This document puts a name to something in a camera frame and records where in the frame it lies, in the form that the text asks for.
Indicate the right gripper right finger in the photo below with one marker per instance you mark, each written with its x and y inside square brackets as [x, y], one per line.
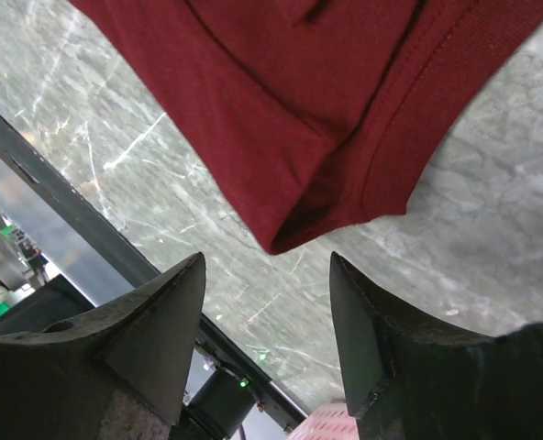
[409, 375]

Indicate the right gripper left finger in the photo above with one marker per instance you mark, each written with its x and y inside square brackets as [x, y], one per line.
[116, 372]

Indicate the dark red t shirt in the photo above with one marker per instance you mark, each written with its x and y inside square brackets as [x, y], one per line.
[314, 115]

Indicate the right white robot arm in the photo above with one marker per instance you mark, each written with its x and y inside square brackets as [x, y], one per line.
[221, 403]

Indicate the white plastic basket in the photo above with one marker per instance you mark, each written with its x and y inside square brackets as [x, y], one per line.
[328, 422]

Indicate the black base beam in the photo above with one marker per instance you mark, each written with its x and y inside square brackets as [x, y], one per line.
[87, 249]

